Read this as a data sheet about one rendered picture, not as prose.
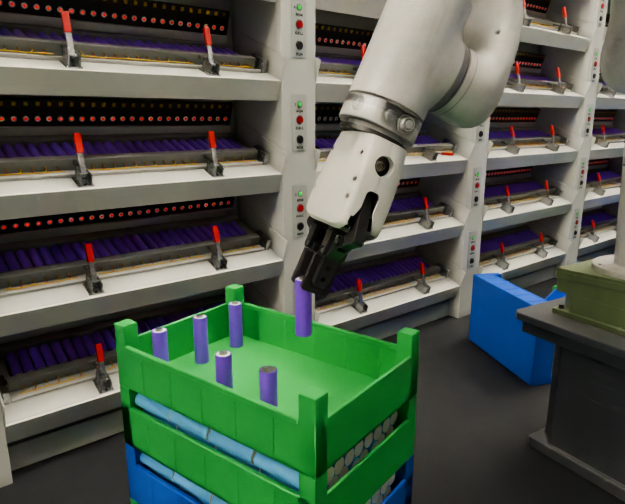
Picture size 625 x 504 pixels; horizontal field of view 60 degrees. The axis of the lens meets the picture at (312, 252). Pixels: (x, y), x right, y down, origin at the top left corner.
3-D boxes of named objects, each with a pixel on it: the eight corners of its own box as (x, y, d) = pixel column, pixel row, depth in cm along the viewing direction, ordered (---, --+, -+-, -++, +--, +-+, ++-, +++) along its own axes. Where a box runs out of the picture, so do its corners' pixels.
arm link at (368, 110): (440, 127, 54) (428, 155, 55) (394, 126, 62) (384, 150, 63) (374, 89, 51) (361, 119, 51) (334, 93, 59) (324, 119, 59)
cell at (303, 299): (315, 333, 59) (315, 276, 58) (304, 338, 58) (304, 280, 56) (302, 329, 60) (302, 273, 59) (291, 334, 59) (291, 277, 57)
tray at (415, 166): (463, 173, 167) (475, 143, 163) (310, 188, 130) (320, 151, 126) (417, 147, 180) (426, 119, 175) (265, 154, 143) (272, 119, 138)
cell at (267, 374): (268, 375, 54) (270, 433, 55) (280, 368, 55) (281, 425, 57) (255, 370, 55) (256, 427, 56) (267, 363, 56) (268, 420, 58)
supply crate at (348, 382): (417, 393, 64) (421, 329, 62) (314, 481, 49) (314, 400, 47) (236, 333, 82) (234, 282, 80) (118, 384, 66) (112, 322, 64)
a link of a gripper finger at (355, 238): (381, 228, 51) (347, 261, 54) (372, 172, 56) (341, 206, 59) (371, 223, 50) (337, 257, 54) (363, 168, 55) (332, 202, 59)
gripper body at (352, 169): (431, 145, 54) (386, 249, 55) (380, 141, 63) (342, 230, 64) (371, 112, 51) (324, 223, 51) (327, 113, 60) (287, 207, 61)
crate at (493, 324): (530, 386, 133) (559, 383, 134) (539, 308, 128) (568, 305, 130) (468, 339, 161) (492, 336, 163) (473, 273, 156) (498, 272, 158)
